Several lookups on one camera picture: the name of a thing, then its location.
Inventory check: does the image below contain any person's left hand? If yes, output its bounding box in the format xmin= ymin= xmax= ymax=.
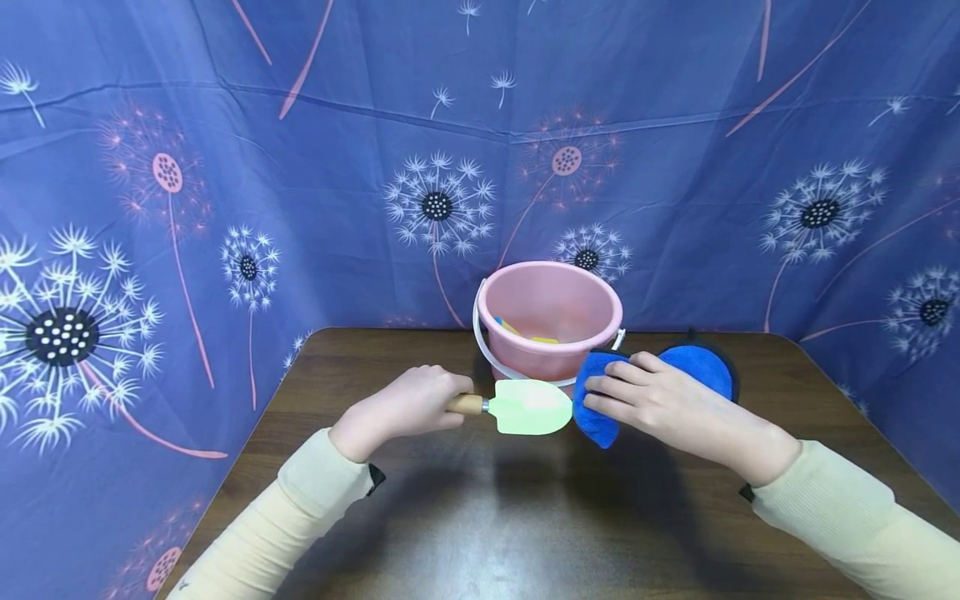
xmin=328 ymin=364 xmax=475 ymax=464

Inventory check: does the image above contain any person's right hand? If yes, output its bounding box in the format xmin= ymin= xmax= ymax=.
xmin=582 ymin=351 xmax=803 ymax=488

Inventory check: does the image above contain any blue microfibre cloth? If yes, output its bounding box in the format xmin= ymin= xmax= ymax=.
xmin=571 ymin=343 xmax=740 ymax=450

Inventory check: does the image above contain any green trowel with wooden handle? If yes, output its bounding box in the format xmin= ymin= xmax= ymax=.
xmin=445 ymin=379 xmax=575 ymax=437

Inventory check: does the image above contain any pink plastic bucket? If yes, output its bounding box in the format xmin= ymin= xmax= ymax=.
xmin=472 ymin=261 xmax=627 ymax=389

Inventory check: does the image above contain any yellow toy tool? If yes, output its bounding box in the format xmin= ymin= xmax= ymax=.
xmin=492 ymin=315 xmax=563 ymax=346

